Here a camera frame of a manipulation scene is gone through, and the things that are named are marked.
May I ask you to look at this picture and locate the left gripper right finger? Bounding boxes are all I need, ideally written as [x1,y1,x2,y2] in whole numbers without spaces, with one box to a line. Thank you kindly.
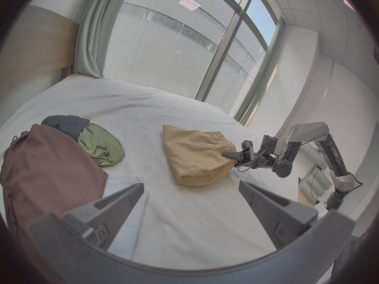
[238,180,318,249]

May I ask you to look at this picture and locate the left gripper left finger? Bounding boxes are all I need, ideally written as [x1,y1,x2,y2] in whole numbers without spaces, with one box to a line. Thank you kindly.
[64,183,144,249]

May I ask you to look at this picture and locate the tan shorts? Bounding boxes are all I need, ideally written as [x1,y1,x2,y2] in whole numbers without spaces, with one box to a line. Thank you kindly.
[163,124,237,187]

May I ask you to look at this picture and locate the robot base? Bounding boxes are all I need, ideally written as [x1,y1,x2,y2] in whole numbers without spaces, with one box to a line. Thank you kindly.
[314,203,366,280]

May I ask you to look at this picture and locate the bed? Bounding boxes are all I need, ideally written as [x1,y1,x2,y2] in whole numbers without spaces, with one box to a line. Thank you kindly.
[0,6,299,270]

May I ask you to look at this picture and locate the white garment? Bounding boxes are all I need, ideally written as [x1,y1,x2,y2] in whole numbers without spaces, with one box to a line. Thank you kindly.
[104,174,148,255]

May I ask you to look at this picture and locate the green garment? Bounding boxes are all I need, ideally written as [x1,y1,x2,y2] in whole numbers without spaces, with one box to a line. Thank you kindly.
[78,122,125,168]

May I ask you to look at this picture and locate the brown garment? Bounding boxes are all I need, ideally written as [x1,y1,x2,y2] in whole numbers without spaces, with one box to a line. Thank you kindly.
[0,124,109,265]

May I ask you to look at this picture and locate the grey-green curtain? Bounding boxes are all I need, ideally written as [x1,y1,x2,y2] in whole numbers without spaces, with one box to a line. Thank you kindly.
[75,0,135,78]
[237,18,286,126]

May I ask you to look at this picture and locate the black garment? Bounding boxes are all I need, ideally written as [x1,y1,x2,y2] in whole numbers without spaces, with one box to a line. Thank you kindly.
[41,115,91,138]

